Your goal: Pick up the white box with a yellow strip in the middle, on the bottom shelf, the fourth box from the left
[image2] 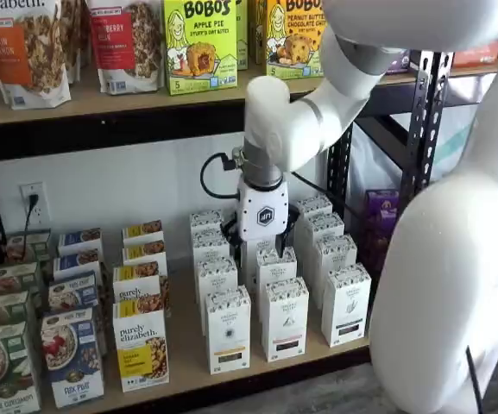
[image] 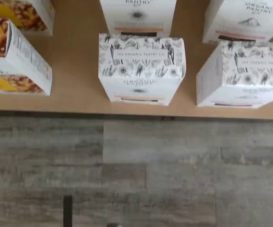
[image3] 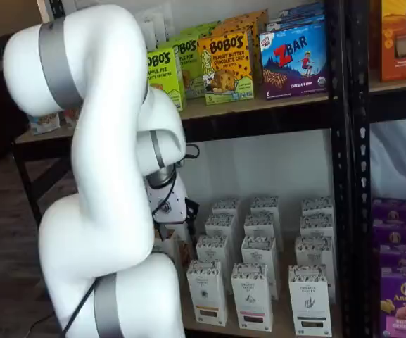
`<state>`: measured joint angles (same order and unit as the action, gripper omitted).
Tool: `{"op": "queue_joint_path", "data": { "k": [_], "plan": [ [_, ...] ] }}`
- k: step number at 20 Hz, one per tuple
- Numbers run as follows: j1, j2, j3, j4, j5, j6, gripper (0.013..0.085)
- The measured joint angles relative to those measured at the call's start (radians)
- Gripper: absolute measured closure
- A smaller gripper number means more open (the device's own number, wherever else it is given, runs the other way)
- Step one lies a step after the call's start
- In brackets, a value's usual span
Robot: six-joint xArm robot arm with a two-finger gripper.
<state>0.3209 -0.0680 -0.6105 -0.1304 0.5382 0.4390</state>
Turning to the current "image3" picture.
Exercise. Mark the blue Zbar box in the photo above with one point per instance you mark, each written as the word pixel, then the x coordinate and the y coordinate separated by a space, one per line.
pixel 294 63
pixel 294 25
pixel 301 10

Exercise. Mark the white yellow granola box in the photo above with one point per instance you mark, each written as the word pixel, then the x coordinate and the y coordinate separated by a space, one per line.
pixel 179 250

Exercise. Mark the orange snack box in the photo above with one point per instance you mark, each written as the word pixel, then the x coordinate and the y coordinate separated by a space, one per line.
pixel 403 67

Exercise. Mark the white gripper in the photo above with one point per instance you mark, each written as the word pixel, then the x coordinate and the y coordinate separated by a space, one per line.
pixel 176 197

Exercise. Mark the white plastic sheet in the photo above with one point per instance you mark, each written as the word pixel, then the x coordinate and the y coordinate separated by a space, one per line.
pixel 399 158

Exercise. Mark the black metal shelf rack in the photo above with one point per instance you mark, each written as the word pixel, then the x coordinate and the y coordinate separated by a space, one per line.
pixel 336 176
pixel 354 246

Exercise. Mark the white floral box dark strip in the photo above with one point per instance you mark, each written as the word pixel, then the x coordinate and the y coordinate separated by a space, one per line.
pixel 313 251
pixel 317 206
pixel 317 225
pixel 310 303

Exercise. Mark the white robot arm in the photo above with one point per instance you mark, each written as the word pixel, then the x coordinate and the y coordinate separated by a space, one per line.
pixel 100 141

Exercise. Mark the white floral box pink strip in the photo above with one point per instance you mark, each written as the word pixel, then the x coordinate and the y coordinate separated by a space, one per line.
pixel 264 204
pixel 260 223
pixel 252 299
pixel 259 250

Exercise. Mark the yellow Bobo's peanut butter box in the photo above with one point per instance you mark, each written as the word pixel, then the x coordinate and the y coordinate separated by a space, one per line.
pixel 248 15
pixel 223 67
pixel 234 26

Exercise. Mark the white floral box yellow strip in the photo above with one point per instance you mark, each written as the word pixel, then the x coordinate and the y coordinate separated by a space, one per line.
pixel 226 206
pixel 220 225
pixel 211 250
pixel 206 295

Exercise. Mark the purple Annie's box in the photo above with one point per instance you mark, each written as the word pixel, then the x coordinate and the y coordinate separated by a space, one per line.
pixel 403 257
pixel 396 232
pixel 392 211
pixel 403 310

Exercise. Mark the white granola pouch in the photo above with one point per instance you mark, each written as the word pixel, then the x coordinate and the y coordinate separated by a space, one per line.
pixel 164 24
pixel 150 35

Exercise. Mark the green Bobo's apple pie box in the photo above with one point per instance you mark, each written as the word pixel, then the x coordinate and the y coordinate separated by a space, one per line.
pixel 190 63
pixel 165 77
pixel 202 30

